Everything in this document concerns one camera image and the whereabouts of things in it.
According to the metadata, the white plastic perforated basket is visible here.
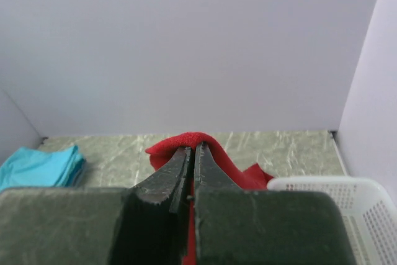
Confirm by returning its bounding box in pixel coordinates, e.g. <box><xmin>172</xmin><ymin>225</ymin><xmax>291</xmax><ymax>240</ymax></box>
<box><xmin>267</xmin><ymin>176</ymin><xmax>396</xmax><ymax>264</ymax></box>

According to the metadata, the light blue folded t shirt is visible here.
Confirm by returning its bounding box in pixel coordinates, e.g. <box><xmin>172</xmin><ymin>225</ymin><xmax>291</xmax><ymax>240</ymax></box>
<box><xmin>1</xmin><ymin>145</ymin><xmax>86</xmax><ymax>191</ymax></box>

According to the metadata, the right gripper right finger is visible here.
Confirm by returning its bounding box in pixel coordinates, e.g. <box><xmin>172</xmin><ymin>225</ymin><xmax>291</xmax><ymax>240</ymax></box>
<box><xmin>194</xmin><ymin>143</ymin><xmax>355</xmax><ymax>264</ymax></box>

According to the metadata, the red t shirt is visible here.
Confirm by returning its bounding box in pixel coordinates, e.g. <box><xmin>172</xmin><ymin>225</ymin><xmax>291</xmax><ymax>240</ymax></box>
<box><xmin>136</xmin><ymin>132</ymin><xmax>271</xmax><ymax>264</ymax></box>

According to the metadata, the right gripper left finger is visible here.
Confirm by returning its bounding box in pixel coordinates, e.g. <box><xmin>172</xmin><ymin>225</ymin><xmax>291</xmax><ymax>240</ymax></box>
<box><xmin>1</xmin><ymin>148</ymin><xmax>192</xmax><ymax>264</ymax></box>

